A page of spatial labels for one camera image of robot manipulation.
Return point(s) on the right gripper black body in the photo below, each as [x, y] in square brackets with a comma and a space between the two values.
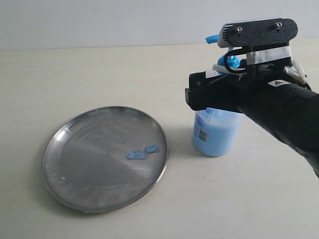
[246, 91]

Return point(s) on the blue soap pump bottle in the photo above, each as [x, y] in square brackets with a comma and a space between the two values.
[214, 130]

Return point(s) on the blue soap blob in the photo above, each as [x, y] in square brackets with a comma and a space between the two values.
[143, 154]

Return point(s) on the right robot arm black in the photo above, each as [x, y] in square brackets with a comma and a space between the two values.
[296, 122]

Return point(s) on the round metal plate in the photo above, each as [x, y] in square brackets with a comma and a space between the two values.
[84, 166]

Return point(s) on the right wrist camera grey black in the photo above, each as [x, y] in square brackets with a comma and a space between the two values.
[260, 32]

